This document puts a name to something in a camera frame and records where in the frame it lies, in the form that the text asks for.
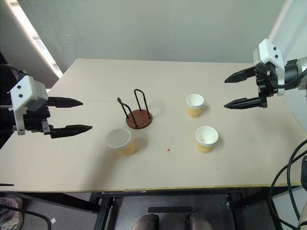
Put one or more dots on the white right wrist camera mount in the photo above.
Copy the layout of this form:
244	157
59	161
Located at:
269	51

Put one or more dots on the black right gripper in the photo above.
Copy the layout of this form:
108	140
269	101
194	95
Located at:
265	83

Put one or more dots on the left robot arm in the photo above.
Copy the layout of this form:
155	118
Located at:
6	124

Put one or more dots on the bright window strip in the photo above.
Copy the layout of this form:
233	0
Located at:
36	40

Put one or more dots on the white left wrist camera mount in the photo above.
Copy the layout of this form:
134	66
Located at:
26	93

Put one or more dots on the black curved tube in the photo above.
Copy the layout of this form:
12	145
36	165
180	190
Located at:
31	213

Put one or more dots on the black metal table frame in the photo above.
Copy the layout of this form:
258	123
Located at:
168	198

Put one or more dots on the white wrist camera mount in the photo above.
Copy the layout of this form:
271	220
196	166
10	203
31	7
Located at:
26	93
269	51

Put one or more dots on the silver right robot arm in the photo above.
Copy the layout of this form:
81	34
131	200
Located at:
293	72

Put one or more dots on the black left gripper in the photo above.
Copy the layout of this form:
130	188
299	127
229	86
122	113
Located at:
36	119

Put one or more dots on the thin black rod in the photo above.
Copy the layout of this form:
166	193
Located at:
6	185

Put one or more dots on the small white paper scrap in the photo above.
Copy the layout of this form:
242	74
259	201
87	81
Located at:
53	220

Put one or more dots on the yellow white paper cup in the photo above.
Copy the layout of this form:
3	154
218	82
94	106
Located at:
204	147
193	111
124	148

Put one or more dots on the dark rounded brown shape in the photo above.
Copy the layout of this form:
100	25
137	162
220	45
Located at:
145	222

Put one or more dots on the brown grey bag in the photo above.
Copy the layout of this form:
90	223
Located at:
10	210

